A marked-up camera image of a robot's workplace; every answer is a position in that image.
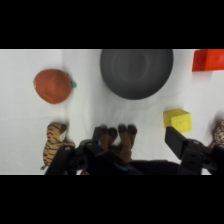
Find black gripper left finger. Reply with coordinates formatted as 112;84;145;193
44;126;134;176

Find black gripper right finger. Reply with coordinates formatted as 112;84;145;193
164;126;224;176

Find brown deer plush toy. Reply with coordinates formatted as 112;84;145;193
98;123;138;164

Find grey bowl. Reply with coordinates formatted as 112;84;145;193
99;49;175;101

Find striped tiger plush toy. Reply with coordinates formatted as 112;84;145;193
40;122;76;171

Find spotted leopard plush toy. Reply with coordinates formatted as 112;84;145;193
209;119;224;150

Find yellow cube block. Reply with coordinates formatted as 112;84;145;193
162;108;194;134

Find orange plush fruit toy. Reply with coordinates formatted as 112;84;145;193
32;68;78;105

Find red cube block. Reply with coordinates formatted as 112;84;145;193
191;49;224;73

